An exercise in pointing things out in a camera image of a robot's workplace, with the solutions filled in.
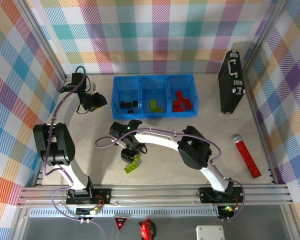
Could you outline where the aluminium frame post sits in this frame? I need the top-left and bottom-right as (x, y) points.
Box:
(16, 0), (72, 85)
(241, 0), (290, 76)

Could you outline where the white slotted cable duct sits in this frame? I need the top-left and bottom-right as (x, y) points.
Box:
(29, 209), (220, 217)

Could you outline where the white plastic box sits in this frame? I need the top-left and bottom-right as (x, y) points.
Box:
(196, 224), (226, 240)

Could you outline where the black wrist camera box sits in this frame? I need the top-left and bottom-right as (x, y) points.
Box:
(109, 121), (127, 138)
(71, 72), (86, 87)

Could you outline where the wide aluminium frame rail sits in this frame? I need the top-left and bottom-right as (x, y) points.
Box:
(16, 183), (294, 208)

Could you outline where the red black triangle sign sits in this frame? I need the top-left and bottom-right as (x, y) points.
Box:
(113, 216), (129, 232)

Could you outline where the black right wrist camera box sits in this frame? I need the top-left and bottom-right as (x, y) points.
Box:
(109, 121), (127, 138)

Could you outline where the red black round device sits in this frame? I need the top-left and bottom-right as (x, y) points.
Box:
(137, 217), (157, 240)

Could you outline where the small circuit board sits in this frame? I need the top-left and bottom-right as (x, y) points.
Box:
(217, 204), (237, 218)
(76, 207), (102, 217)

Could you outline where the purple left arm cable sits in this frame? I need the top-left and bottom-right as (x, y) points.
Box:
(41, 66), (108, 240)

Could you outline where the aluminium table edge rail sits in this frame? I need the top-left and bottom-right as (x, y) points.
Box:
(241, 69), (281, 186)
(31, 74), (72, 187)

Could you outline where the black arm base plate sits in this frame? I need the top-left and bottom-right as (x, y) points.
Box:
(198, 186), (246, 204)
(65, 188), (113, 206)

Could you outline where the thin black left gripper cable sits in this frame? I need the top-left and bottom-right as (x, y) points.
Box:
(75, 103), (91, 115)

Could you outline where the red glitter toy microphone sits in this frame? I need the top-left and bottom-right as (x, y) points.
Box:
(231, 134), (262, 179)

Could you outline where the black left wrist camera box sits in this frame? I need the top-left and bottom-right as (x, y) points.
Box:
(71, 72), (86, 87)

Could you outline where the black case with metal handle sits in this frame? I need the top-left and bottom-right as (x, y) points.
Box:
(217, 49), (246, 115)

